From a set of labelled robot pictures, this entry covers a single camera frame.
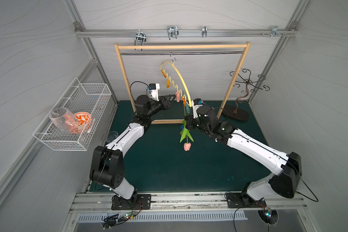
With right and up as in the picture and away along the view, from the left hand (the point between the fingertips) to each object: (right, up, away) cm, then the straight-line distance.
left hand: (175, 96), depth 76 cm
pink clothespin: (+2, 0, +2) cm, 2 cm away
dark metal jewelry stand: (+44, -8, +35) cm, 57 cm away
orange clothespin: (-5, +10, +10) cm, 15 cm away
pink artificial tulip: (+5, -20, -1) cm, 21 cm away
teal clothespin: (+7, -8, -3) cm, 11 cm away
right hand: (+5, -11, -1) cm, 12 cm away
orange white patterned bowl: (-43, -12, -9) cm, 45 cm away
